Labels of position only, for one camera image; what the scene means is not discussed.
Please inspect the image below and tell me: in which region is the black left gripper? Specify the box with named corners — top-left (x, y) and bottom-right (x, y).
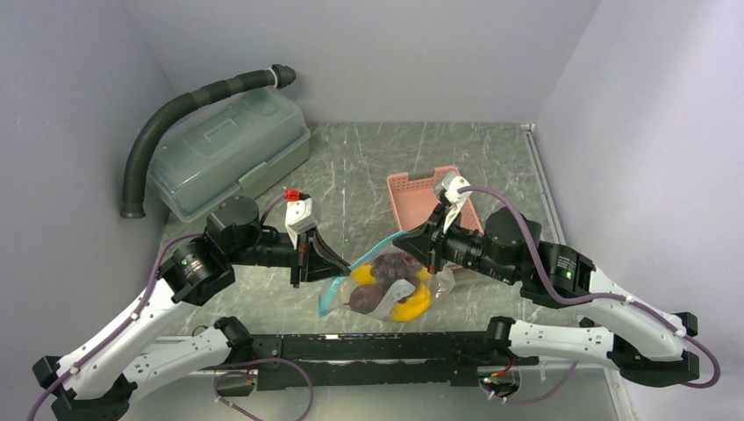
top-left (229, 224), bottom-right (350, 288)

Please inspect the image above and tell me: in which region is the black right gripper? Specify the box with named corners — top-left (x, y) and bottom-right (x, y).
top-left (394, 202), bottom-right (518, 282)

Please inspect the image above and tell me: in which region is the dark red grape bunch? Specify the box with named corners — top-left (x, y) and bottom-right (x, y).
top-left (371, 252), bottom-right (422, 292)

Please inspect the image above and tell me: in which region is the pink plastic basket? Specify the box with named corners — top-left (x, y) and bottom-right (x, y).
top-left (386, 165), bottom-right (484, 275)

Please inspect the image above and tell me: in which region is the clear zip top bag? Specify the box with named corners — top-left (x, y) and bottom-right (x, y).
top-left (318, 232), bottom-right (455, 323)

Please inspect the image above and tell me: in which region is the yellow mango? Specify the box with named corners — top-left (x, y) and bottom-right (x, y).
top-left (390, 284), bottom-right (432, 323)

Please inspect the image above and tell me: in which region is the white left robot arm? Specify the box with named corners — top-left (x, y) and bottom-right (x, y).
top-left (32, 190), bottom-right (350, 420)

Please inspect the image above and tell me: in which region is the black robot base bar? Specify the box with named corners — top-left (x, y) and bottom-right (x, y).
top-left (219, 332), bottom-right (539, 391)

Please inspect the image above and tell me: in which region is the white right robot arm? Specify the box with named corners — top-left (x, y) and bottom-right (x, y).
top-left (393, 204), bottom-right (700, 388)

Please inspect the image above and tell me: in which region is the yellow fruit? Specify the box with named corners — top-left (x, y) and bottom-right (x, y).
top-left (349, 264), bottom-right (377, 285)

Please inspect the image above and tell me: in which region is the translucent green storage box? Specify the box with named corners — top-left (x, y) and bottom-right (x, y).
top-left (147, 88), bottom-right (311, 222)

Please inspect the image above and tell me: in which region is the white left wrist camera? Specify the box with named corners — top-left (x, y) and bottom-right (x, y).
top-left (284, 189), bottom-right (320, 248)

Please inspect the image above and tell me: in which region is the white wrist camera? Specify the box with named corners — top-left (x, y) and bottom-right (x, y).
top-left (433, 171), bottom-right (471, 233)
top-left (284, 189), bottom-right (320, 248)

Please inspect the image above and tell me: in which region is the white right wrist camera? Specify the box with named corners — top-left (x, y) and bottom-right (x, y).
top-left (433, 171), bottom-right (471, 233)

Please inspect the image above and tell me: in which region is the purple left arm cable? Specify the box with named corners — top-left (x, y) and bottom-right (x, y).
top-left (25, 194), bottom-right (292, 421)

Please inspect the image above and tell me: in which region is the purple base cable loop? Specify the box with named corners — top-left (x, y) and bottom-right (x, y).
top-left (212, 359), bottom-right (315, 421)

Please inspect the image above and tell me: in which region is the black corrugated hose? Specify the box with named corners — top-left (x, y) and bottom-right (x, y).
top-left (119, 64), bottom-right (297, 220)

